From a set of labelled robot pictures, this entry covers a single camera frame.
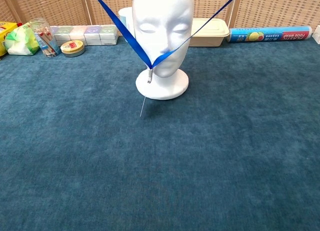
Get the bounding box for blue lanyard with badge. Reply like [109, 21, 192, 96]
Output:
[90, 0, 243, 118]

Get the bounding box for yellow snack bag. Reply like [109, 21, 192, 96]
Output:
[0, 21, 18, 57]

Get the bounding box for wicker folding screen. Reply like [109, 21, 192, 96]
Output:
[0, 0, 320, 37]

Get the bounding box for white cardboard box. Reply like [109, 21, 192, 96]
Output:
[311, 25, 320, 45]

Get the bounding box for clear jar with sticks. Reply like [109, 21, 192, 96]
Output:
[29, 17, 62, 58]

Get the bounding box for purple small box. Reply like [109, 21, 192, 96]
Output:
[84, 25, 102, 46]

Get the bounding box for pink small box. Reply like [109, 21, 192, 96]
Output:
[69, 25, 87, 46]

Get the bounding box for dark teal table cloth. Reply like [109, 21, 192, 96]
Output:
[0, 35, 320, 231]

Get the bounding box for white foam mannequin head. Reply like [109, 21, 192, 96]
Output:
[131, 0, 195, 101]

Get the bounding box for green white tissue pack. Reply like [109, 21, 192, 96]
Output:
[4, 22, 41, 56]

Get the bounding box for green small box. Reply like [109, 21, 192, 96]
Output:
[54, 25, 73, 46]
[99, 24, 119, 46]

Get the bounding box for white measuring cup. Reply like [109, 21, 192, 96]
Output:
[118, 6, 137, 44]

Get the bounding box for lavender small box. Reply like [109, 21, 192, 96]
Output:
[49, 25, 60, 42]

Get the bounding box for beige lidded lunch box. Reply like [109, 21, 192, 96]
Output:
[189, 17, 230, 48]

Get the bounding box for round tin yellow lid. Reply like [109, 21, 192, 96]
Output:
[60, 39, 86, 58]

